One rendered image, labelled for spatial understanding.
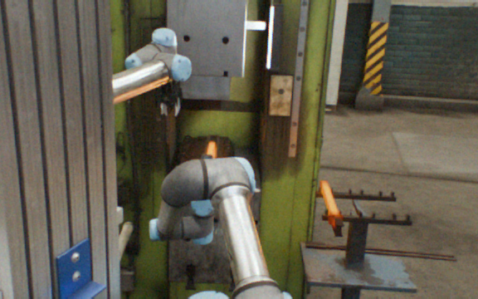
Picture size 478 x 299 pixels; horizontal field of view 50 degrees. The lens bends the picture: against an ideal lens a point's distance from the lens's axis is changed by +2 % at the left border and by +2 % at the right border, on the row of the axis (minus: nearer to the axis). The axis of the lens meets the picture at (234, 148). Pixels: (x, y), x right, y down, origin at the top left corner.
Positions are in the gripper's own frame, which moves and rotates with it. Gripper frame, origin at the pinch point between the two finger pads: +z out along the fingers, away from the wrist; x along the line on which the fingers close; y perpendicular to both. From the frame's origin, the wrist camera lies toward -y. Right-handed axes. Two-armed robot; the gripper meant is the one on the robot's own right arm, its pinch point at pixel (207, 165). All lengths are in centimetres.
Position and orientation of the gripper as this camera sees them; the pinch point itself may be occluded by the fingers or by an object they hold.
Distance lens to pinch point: 203.1
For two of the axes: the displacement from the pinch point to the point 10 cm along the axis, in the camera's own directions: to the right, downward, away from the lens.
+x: 10.0, 0.3, 0.0
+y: -0.3, 9.6, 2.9
